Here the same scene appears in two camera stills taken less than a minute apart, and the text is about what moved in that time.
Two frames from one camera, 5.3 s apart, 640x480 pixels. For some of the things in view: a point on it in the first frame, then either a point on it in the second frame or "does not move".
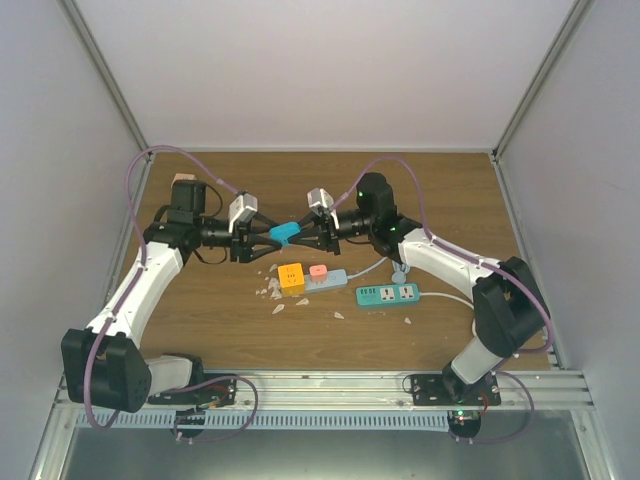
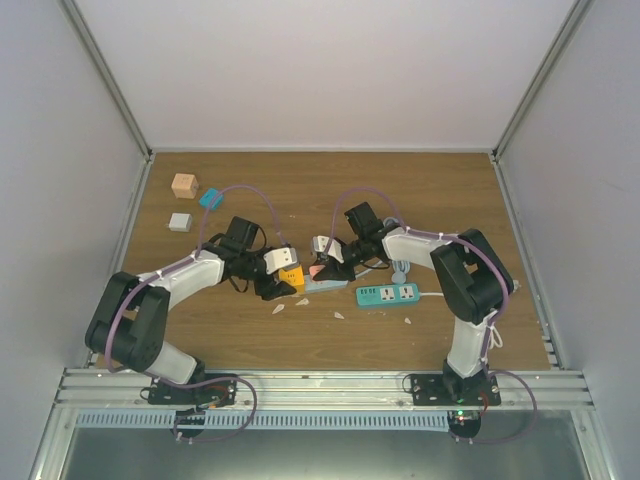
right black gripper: (324, 230) to (333, 267)
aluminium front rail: (375, 389) does not move
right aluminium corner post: (577, 14) does not move
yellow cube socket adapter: (291, 279) does not move
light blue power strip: (335, 278) does not move
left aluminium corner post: (81, 27) does not move
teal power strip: (388, 294) does not move
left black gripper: (244, 248) to (270, 289)
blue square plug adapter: (283, 232) to (211, 199)
